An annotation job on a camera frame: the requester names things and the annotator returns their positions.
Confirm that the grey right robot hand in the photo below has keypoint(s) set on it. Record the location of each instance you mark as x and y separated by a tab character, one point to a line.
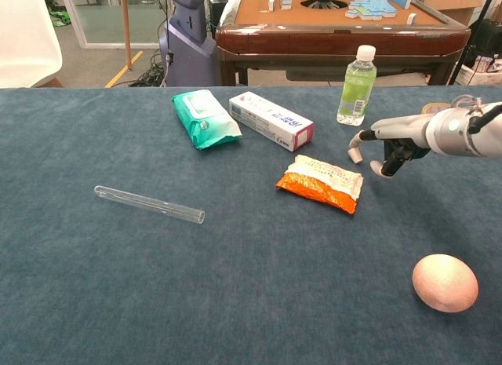
404	129

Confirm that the small white tube cap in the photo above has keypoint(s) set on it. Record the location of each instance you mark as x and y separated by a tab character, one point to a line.
356	155

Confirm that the clear glass test tube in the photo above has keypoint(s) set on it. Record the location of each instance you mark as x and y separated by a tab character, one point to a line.
149	203

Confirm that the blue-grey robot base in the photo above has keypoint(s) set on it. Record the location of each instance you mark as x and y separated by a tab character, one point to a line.
188	55

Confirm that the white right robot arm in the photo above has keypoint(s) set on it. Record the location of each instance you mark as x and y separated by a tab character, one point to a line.
463	131

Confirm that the yellow tape roll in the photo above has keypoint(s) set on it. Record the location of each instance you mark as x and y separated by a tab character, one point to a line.
434	108

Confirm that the clear bottle green label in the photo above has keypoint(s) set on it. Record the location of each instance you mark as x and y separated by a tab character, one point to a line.
357	90

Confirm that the white printed carton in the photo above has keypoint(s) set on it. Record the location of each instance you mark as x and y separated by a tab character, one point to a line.
482	76

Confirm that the orange white snack packet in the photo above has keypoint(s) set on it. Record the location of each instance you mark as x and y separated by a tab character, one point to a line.
321	184

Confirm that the brown mahjong table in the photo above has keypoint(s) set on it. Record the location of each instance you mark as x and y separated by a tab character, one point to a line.
313	39

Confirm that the blue mahjong tile pile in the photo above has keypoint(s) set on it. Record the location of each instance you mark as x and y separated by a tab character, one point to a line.
372	4

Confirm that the white toothpaste box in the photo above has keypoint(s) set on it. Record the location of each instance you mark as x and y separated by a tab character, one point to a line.
270	119

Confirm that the brown cardboard box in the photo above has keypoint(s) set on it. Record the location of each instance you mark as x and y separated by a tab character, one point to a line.
459	4

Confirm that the pink egg-shaped ball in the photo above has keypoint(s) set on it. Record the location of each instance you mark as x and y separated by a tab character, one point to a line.
445	282

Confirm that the green wet wipes pack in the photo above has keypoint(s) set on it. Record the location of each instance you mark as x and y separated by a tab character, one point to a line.
204	117

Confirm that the blue velvet tablecloth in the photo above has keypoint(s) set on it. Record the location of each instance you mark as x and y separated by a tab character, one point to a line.
235	282

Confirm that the wooden pole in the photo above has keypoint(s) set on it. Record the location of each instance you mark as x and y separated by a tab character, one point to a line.
126	27

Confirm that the glass partition door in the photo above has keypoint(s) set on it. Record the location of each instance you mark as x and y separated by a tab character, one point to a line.
102	19

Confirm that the green floor item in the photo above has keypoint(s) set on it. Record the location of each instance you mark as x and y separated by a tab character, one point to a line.
60	19

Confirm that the green potted plant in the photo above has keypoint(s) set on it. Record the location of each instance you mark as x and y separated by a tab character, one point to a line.
51	0

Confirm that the white chair wooden legs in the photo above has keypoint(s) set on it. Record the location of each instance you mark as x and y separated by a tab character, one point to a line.
23	35

